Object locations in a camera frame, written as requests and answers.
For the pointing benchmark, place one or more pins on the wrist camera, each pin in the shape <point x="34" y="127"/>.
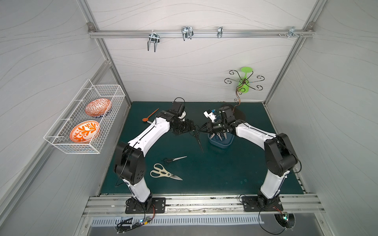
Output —
<point x="177" y="109"/>
<point x="227" y="114"/>

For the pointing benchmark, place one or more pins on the dark oval stand base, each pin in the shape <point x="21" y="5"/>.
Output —
<point x="238" y="114"/>

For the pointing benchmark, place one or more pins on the metal hook right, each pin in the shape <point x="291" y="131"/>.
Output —
<point x="291" y="34"/>

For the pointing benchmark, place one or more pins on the metal double hook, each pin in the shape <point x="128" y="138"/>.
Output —
<point x="187" y="32"/>
<point x="153" y="39"/>

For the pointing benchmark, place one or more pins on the small black scissors front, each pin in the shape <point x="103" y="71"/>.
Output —
<point x="168" y="161"/>

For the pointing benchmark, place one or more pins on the metal double hook middle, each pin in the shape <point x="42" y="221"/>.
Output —
<point x="187" y="32"/>

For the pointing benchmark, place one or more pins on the cream kitchen scissors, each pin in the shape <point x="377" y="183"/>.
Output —
<point x="160" y="172"/>

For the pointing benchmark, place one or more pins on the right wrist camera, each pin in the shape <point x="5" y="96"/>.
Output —
<point x="227" y="114"/>

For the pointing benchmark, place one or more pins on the aluminium top rail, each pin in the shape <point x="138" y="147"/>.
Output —
<point x="198" y="33"/>

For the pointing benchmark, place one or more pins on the orange wooden spoon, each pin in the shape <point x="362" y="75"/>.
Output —
<point x="146" y="119"/>

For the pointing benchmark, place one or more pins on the white wire basket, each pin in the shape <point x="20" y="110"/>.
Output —
<point x="74" y="114"/>

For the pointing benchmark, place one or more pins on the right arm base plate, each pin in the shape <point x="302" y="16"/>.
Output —
<point x="260" y="203"/>

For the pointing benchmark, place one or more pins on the orange patterned bowl front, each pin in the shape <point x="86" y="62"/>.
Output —
<point x="84" y="132"/>

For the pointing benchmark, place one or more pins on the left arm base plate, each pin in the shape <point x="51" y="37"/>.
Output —
<point x="144" y="205"/>

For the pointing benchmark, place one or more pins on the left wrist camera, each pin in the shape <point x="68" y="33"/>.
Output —
<point x="177" y="109"/>

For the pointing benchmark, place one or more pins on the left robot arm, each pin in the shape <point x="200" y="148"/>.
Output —
<point x="130" y="165"/>

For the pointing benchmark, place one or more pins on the copper hook stand rod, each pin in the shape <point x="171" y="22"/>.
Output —
<point x="252" y="84"/>

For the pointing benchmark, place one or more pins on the metal double hook left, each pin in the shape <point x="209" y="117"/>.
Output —
<point x="153" y="39"/>

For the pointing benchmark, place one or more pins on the metal single hook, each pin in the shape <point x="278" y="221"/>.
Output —
<point x="219" y="32"/>

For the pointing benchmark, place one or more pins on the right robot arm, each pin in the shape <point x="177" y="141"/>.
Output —
<point x="280" y="157"/>

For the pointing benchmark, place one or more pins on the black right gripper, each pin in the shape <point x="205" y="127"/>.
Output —
<point x="211" y="127"/>

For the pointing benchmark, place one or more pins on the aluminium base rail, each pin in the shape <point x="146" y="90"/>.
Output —
<point x="115" y="205"/>

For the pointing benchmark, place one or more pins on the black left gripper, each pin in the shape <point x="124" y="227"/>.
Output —
<point x="188" y="127"/>

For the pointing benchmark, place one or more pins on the blue plastic storage box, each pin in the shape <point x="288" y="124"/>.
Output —
<point x="225" y="143"/>

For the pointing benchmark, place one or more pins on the large black handled scissors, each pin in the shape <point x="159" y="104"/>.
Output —
<point x="196" y="135"/>

